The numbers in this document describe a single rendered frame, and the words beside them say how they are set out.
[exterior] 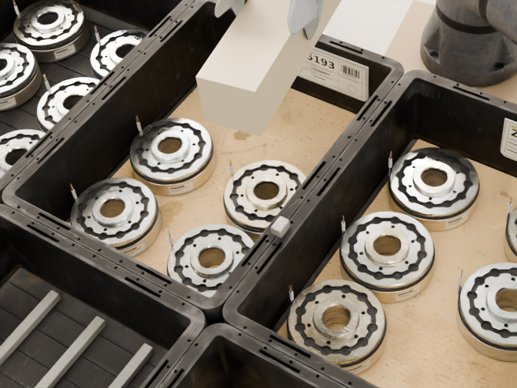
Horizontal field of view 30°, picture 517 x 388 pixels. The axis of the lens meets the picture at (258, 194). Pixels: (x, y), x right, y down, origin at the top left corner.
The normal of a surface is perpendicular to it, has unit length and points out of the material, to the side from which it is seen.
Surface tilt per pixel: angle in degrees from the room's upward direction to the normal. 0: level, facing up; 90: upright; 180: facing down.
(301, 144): 0
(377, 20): 0
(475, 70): 73
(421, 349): 0
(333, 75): 90
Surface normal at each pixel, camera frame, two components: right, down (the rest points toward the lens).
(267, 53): -0.10, -0.63
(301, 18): 0.86, 0.11
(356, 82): -0.55, 0.67
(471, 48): -0.25, 0.54
